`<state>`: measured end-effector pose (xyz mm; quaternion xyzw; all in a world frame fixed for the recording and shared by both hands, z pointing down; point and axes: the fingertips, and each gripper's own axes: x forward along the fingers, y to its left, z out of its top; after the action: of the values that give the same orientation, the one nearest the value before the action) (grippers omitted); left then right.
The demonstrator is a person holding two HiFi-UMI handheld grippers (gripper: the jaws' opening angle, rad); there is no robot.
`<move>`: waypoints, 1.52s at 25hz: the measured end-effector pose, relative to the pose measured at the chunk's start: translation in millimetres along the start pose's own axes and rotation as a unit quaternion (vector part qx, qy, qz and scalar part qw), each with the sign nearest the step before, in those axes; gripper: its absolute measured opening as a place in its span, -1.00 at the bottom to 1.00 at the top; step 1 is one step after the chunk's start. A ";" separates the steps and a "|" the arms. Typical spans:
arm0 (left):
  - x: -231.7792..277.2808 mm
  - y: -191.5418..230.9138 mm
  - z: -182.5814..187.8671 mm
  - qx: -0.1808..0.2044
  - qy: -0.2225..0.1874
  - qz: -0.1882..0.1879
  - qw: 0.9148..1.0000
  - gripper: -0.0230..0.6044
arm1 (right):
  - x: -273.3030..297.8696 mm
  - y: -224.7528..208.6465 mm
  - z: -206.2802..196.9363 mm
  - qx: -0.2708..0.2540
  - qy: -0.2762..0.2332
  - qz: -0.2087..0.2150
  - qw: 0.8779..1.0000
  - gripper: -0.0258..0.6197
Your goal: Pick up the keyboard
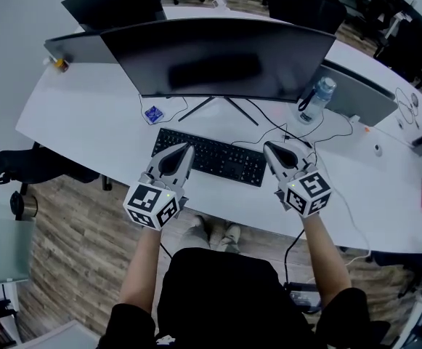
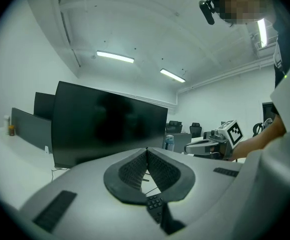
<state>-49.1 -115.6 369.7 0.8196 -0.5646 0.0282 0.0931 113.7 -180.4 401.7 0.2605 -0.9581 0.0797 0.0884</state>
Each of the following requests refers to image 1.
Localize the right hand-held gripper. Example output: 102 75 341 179
262 140 333 219

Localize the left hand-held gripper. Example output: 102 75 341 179
122 142 196 231

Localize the black keyboard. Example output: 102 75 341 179
151 127 268 188

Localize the person's right forearm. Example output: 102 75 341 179
299 212 353 307

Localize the person's left forearm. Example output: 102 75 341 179
118 225 164 314

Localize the blue patterned packet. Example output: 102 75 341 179
144 105 165 124

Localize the black monitor stand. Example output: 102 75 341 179
177 95 261 127

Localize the clear water bottle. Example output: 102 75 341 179
297 76 338 124

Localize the curved black monitor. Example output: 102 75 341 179
100 17 338 104

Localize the black device with screen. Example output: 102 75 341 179
285 281 322 314

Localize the person's black shirt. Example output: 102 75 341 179
101 247 391 349

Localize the flat black monitor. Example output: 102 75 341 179
60 0 168 32

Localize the cluster of black office chairs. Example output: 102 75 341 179
355 0 422 87

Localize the frosted glass panel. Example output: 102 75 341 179
0 214 37 285
14 320 102 349

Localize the black monitor cable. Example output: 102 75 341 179
246 98 313 148

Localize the white cable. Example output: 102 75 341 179
319 147 373 267

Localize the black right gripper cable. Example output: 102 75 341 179
284 227 306 286

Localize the thin earphone cable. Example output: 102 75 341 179
394 87 421 129

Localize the steel cylinder post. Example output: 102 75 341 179
9 190 39 221

